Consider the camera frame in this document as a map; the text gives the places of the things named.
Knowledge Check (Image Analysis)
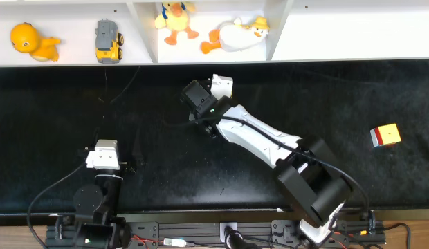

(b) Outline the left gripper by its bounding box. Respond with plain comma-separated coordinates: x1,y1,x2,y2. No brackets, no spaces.
118,129,145,175

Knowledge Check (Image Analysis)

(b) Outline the grey and yellow toy truck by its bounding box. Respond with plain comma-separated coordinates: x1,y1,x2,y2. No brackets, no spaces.
94,19,125,64

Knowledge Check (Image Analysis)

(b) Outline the yellow rubber duck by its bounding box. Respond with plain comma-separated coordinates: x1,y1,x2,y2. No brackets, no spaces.
9,21,62,63

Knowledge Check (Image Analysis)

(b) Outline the many-coloured puzzle cube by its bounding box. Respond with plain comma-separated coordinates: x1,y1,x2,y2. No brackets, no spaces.
369,123,402,149

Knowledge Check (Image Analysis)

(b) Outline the white plush duck yellow hat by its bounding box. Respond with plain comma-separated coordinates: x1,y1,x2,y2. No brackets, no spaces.
200,15,271,55

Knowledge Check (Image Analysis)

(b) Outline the white shelf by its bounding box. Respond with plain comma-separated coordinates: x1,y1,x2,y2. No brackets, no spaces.
0,0,429,68

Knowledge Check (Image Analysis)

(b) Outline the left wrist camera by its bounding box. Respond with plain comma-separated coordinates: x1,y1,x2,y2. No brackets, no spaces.
85,139,120,171

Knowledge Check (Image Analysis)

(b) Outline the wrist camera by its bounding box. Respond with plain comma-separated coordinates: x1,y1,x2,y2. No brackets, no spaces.
85,139,120,171
210,73,234,100

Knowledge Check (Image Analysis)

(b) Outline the mounting rail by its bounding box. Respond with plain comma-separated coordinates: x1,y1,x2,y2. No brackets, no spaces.
44,219,412,249

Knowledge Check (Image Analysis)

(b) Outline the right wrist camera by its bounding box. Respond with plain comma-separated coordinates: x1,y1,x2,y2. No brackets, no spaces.
210,73,234,100

